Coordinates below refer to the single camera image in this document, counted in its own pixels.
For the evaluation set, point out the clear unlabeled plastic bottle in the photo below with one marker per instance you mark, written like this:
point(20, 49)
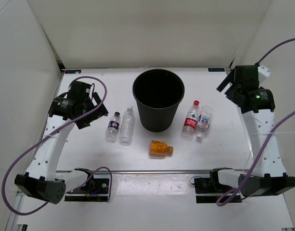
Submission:
point(127, 126)

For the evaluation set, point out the blue orange label bottle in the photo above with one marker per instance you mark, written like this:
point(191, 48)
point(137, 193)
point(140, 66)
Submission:
point(202, 128)

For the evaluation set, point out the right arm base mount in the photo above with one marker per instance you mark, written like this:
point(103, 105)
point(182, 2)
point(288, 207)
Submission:
point(208, 189)

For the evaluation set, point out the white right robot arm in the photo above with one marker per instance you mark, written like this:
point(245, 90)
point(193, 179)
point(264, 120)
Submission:
point(267, 176)

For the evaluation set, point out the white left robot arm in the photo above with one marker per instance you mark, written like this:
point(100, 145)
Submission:
point(39, 180)

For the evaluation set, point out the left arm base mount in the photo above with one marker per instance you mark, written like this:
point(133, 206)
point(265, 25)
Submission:
point(84, 185)

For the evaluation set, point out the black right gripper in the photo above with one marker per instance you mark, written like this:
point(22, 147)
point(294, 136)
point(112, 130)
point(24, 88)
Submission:
point(230, 78)

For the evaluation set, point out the small pepsi bottle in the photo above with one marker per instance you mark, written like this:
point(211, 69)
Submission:
point(112, 130)

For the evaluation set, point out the red label water bottle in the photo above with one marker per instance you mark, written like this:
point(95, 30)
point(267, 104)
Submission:
point(191, 121)

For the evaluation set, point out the orange juice bottle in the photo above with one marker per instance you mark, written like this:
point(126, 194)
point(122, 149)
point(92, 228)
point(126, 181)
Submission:
point(160, 149)

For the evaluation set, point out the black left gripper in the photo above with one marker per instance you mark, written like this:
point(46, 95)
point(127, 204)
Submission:
point(85, 121)

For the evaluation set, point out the black plastic bin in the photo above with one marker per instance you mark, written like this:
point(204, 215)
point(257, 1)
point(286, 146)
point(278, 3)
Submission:
point(158, 93)

